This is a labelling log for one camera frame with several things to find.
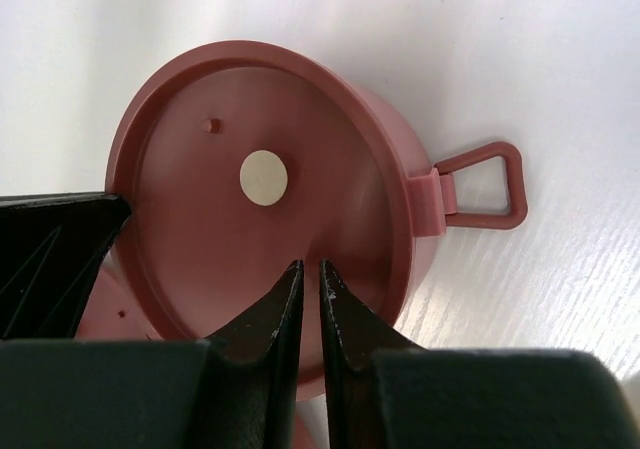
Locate dark red lid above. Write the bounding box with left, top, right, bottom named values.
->
left=74, top=265, right=153, bottom=341
left=103, top=38, right=414, bottom=343

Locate pink steel pot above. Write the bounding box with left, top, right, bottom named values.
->
left=279, top=83, right=529, bottom=403
left=292, top=413, right=316, bottom=449

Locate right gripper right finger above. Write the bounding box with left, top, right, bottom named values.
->
left=319, top=261, right=628, bottom=448

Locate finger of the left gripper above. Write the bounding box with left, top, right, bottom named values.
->
left=1, top=192, right=131, bottom=340

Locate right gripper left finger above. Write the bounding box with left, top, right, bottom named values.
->
left=1, top=261, right=304, bottom=448

